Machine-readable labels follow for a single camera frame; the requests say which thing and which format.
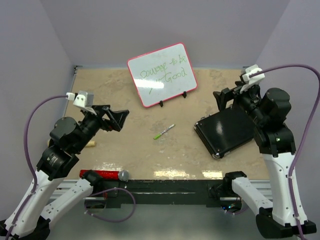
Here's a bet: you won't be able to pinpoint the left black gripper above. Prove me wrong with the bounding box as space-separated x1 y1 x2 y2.
74 104 129 152

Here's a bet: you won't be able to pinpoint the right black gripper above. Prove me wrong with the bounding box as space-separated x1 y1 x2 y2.
213 79 267 124

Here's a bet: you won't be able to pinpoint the white whiteboard marker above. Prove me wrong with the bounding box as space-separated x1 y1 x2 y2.
159 124 175 136

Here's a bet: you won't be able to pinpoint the pink framed whiteboard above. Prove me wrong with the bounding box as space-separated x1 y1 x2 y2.
127 42 198 108

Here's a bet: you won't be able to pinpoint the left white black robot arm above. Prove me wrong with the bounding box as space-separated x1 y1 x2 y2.
0 105 130 240

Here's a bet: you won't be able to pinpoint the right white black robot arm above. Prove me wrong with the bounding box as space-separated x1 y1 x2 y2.
213 85 317 240

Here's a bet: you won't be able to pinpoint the black hard case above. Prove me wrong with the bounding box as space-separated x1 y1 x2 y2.
193 106 255 159

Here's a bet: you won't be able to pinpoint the red cylinder with grey cap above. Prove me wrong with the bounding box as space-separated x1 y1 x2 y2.
91 170 130 182

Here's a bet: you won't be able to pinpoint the wooden pestle handle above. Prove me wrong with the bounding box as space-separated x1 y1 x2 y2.
47 139 96 148

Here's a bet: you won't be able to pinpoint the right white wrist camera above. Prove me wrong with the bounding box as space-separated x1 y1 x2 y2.
240 64 265 94

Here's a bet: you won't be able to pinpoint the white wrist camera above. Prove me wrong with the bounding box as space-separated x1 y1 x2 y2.
66 90 96 115
240 64 265 94

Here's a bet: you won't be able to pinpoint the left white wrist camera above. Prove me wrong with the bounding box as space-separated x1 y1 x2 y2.
66 90 96 115

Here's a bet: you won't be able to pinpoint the wire whiteboard stand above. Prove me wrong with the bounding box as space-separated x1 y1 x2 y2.
158 91 187 108

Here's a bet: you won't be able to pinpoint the aluminium rail frame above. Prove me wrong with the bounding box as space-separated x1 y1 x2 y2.
49 65 305 240

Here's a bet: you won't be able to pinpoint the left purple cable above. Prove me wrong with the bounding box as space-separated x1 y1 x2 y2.
4 93 137 240

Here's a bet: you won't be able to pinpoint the purple cable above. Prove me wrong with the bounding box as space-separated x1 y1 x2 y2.
224 63 320 240
4 93 137 240

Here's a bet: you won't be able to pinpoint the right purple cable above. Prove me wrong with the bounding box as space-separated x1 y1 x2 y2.
224 63 320 240

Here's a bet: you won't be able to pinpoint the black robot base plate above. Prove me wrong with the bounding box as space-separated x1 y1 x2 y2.
87 179 244 212

